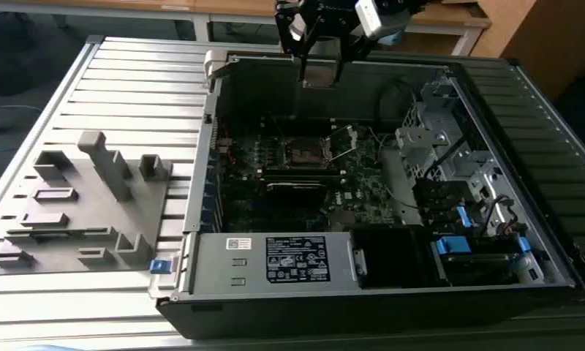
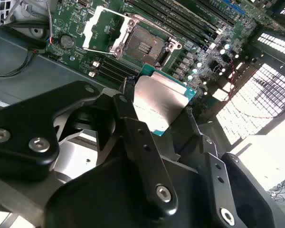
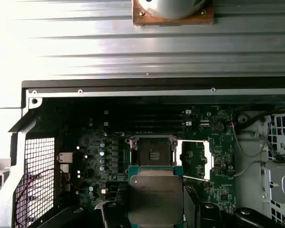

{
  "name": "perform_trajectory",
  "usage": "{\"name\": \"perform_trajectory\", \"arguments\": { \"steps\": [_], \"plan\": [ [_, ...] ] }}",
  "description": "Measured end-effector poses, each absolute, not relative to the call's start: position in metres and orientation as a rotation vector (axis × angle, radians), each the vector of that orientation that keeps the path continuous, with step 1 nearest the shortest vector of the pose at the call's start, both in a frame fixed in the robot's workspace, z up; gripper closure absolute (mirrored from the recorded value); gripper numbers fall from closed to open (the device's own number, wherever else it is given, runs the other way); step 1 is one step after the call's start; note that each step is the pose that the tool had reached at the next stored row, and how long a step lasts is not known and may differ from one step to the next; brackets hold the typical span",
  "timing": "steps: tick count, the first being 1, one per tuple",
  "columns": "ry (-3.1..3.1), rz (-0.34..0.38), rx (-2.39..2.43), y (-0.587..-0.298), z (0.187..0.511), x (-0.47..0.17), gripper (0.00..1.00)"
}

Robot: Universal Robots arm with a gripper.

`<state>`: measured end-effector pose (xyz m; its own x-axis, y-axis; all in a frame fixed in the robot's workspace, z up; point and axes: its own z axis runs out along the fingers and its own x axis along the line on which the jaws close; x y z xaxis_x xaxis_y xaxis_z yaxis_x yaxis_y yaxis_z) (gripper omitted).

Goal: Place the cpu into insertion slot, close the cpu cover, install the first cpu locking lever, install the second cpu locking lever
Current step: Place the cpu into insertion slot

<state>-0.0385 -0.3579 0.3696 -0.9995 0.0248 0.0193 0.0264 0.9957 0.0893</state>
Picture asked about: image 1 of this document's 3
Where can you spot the black RAM slot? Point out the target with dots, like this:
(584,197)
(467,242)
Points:
(303,178)
(303,168)
(303,175)
(303,172)

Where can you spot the blue plastic clip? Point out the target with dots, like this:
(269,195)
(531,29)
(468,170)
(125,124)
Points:
(523,245)
(463,215)

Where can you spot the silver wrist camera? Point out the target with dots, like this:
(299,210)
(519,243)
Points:
(296,29)
(375,18)

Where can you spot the grey power supply unit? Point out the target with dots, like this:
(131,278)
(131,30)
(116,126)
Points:
(215,270)

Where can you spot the silver CPU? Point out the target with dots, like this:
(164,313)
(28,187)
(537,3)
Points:
(321,78)

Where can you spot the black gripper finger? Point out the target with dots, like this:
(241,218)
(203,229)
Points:
(341,66)
(303,66)

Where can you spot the CPU socket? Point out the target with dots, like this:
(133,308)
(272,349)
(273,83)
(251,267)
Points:
(304,153)

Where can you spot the dark graphics card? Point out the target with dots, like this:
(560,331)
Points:
(295,197)

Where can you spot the hard disk blue carrier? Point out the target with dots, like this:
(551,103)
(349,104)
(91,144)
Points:
(451,244)

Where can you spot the green motherboard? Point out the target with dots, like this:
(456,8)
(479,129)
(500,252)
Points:
(365,183)

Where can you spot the pale grey case latch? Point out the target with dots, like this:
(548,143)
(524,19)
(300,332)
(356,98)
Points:
(215,62)

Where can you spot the black connector block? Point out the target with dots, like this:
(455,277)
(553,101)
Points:
(433,194)

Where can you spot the dark office chair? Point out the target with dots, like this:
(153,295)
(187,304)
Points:
(4,73)

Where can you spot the grey plastic support bar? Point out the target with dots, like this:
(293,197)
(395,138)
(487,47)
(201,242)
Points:
(395,175)

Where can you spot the wooden desk white frame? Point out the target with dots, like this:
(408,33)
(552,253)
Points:
(103,4)
(444,20)

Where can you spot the silver metal drive cage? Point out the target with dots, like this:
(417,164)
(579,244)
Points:
(416,139)

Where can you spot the black PC case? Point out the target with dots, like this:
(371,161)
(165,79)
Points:
(321,318)

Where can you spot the grey parts rack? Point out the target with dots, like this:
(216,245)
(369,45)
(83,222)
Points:
(103,219)

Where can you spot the metal locking lever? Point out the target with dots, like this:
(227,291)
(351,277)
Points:
(277,126)

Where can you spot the blue case latch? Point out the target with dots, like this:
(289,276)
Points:
(159,266)

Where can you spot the pale blue object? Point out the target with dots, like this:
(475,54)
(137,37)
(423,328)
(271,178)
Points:
(44,348)

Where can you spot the wooden cabinet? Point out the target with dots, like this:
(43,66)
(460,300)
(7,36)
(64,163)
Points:
(556,44)

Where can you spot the silver disk bay bracket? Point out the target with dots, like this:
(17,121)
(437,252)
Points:
(471,162)

